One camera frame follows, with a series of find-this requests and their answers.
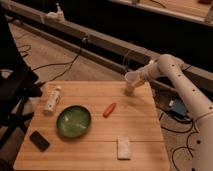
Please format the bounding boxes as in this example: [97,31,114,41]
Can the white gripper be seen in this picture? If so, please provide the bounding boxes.
[132,62,161,87]

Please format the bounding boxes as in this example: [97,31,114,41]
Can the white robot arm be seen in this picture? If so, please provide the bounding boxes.
[133,54,213,171]

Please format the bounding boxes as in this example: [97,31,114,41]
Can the green ceramic bowl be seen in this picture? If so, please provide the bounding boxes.
[56,105,91,138]

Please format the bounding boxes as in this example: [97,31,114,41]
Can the blue power box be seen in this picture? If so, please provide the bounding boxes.
[172,99,188,117]

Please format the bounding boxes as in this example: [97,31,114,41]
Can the orange carrot toy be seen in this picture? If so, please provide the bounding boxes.
[103,103,117,118]

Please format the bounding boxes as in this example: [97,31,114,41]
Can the white sponge block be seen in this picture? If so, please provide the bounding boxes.
[117,137,131,160]

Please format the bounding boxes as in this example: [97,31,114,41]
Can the white plastic bottle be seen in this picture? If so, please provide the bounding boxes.
[43,86,61,114]

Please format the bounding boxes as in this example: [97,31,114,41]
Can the black phone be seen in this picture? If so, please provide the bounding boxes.
[29,131,50,152]

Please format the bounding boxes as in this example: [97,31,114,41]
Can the black office chair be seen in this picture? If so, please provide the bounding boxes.
[0,9,42,149]

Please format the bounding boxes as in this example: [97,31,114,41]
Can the white cable on rail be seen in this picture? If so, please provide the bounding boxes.
[121,49,156,74]

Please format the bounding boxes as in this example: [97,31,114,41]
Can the black cables by robot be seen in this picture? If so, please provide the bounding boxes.
[156,108,201,171]

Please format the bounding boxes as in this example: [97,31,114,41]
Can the black floor cable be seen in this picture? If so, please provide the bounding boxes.
[31,39,88,84]

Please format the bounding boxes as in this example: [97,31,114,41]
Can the white object on rail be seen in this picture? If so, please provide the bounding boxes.
[46,4,65,22]

